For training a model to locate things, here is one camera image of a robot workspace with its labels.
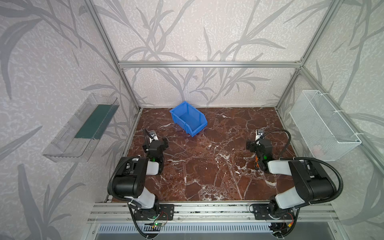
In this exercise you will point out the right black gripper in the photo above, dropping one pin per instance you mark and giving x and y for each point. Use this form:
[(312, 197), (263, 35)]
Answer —
[(258, 145)]

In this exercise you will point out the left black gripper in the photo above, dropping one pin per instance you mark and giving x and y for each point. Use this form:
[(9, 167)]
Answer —
[(154, 144)]

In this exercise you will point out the orange handled screwdriver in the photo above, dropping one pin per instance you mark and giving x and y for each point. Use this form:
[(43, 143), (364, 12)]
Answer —
[(256, 164)]

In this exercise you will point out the blue plastic bin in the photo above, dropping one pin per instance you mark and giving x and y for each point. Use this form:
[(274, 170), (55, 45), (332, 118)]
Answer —
[(190, 119)]

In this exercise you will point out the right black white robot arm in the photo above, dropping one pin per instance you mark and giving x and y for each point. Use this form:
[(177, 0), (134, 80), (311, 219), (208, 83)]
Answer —
[(315, 182)]

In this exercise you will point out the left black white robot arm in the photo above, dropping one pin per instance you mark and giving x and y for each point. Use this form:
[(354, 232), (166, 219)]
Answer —
[(127, 182)]

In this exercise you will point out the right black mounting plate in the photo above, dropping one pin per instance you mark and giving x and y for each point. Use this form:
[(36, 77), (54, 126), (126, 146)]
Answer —
[(271, 212)]

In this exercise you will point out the black mounting plate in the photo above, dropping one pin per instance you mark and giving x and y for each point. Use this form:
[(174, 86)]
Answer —
[(271, 212), (163, 212)]

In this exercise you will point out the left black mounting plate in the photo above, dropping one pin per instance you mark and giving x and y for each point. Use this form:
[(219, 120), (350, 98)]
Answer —
[(163, 212)]

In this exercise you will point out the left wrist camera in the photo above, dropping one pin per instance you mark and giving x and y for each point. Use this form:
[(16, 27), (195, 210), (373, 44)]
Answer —
[(153, 135)]

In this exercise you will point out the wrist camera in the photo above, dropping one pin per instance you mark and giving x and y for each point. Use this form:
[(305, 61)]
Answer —
[(153, 135), (259, 134)]

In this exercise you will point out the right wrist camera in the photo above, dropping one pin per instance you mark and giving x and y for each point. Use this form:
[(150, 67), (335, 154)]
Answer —
[(259, 134)]

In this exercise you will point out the white wire mesh basket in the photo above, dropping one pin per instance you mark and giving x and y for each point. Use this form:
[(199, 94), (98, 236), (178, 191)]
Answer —
[(326, 133)]

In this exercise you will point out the clear plastic wall tray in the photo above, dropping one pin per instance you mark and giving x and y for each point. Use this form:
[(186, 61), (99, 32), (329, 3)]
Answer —
[(77, 140)]

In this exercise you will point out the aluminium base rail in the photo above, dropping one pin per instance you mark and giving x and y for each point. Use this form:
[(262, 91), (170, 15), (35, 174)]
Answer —
[(205, 212)]

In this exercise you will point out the aluminium frame crossbar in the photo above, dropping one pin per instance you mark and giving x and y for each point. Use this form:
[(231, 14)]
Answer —
[(208, 64)]

